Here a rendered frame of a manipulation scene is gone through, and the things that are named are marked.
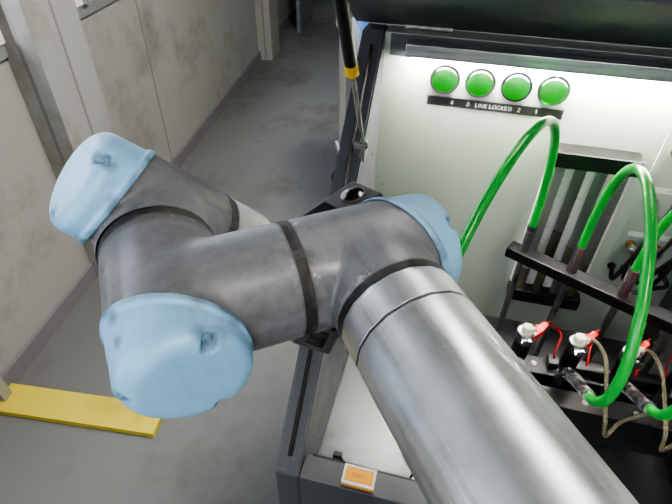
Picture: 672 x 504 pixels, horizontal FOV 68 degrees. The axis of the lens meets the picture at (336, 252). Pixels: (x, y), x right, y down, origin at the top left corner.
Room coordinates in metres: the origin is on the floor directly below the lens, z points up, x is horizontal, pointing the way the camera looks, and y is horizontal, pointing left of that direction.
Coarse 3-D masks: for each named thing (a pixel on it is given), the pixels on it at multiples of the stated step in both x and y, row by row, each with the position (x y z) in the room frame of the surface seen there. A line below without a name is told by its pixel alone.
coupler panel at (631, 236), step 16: (656, 160) 0.76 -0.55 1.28; (656, 176) 0.76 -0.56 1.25; (640, 192) 0.77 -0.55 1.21; (656, 192) 0.76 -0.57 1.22; (640, 208) 0.76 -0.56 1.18; (624, 224) 0.77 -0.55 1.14; (640, 224) 0.76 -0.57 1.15; (624, 240) 0.76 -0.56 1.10; (640, 240) 0.76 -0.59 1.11; (624, 256) 0.76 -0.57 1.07
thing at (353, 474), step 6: (348, 468) 0.37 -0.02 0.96; (354, 468) 0.37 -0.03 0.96; (348, 474) 0.36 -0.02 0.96; (354, 474) 0.36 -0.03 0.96; (360, 474) 0.36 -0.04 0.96; (366, 474) 0.36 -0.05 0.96; (372, 474) 0.36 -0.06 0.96; (348, 480) 0.35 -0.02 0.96; (354, 480) 0.35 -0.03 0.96; (360, 480) 0.35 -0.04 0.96; (366, 480) 0.35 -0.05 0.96; (372, 480) 0.35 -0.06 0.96; (348, 486) 0.35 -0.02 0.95; (354, 486) 0.35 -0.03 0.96; (372, 492) 0.34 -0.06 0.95
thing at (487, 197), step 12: (540, 120) 0.62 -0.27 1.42; (552, 120) 0.64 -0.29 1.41; (528, 132) 0.59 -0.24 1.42; (552, 132) 0.68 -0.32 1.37; (516, 144) 0.57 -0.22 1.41; (528, 144) 0.57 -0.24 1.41; (552, 144) 0.70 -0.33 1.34; (516, 156) 0.55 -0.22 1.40; (552, 156) 0.71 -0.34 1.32; (504, 168) 0.53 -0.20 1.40; (552, 168) 0.71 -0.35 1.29; (492, 180) 0.52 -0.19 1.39; (492, 192) 0.51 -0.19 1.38; (540, 192) 0.73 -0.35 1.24; (480, 204) 0.50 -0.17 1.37; (540, 204) 0.72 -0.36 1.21; (480, 216) 0.49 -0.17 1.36; (468, 228) 0.48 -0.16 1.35; (528, 228) 0.73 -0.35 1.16; (468, 240) 0.47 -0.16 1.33
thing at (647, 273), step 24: (624, 168) 0.62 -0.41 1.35; (648, 192) 0.53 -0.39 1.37; (600, 216) 0.67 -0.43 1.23; (648, 216) 0.49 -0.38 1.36; (648, 240) 0.47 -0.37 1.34; (576, 264) 0.67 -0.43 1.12; (648, 264) 0.44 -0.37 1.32; (648, 288) 0.42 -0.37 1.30; (624, 360) 0.38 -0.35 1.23; (576, 384) 0.45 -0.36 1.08; (624, 384) 0.36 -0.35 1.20
